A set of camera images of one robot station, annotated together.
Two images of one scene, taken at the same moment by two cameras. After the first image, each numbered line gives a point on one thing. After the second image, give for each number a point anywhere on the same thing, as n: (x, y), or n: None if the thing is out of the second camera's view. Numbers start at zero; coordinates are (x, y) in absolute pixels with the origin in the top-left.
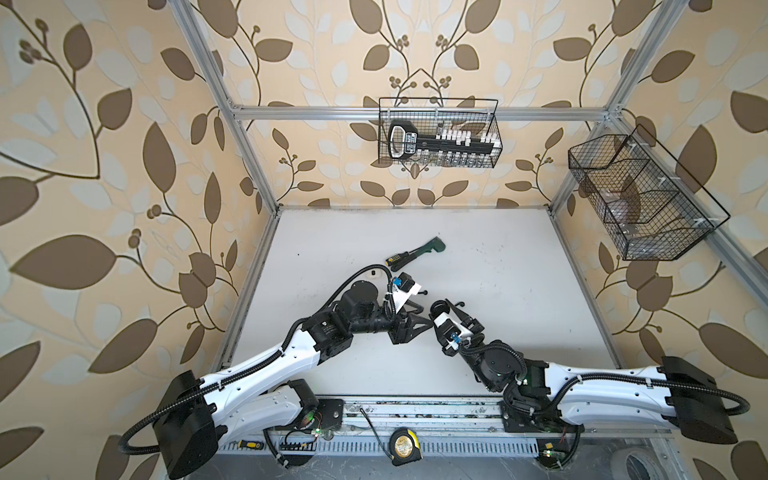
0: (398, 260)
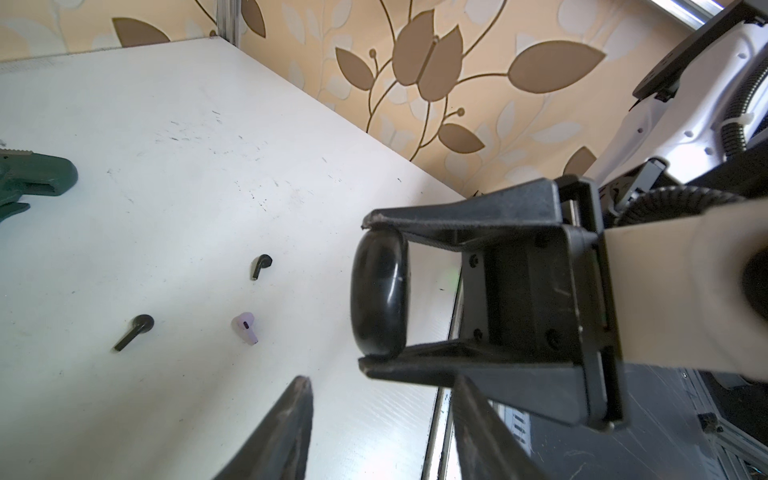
0: (29, 173)
